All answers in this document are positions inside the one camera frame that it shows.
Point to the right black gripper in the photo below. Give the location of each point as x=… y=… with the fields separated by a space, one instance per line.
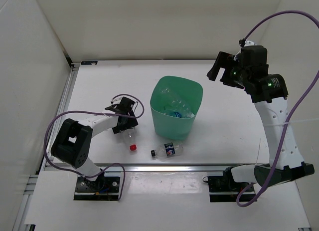
x=223 y=60

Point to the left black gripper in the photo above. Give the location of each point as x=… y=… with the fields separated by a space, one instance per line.
x=132 y=121

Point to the red label water bottle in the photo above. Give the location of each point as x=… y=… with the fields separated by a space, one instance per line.
x=129 y=139

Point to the blue label water bottle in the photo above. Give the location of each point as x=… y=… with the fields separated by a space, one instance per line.
x=173 y=114

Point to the clear unlabelled plastic bottle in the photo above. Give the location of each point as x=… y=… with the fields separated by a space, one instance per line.
x=172 y=101

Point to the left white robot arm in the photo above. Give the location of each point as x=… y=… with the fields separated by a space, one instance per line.
x=73 y=140

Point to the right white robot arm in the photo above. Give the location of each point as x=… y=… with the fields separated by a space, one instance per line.
x=269 y=96

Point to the green plastic bin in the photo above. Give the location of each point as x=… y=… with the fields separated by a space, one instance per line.
x=171 y=127

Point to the pepsi label clear bottle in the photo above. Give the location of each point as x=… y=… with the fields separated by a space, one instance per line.
x=167 y=150

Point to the left blue corner label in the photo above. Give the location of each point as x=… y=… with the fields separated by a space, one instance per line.
x=89 y=62

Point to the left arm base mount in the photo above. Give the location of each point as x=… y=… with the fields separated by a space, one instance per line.
x=106 y=188

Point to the aluminium table edge rail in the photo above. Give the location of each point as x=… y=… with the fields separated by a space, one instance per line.
x=157 y=167

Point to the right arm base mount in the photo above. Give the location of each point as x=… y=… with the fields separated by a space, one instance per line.
x=222 y=189

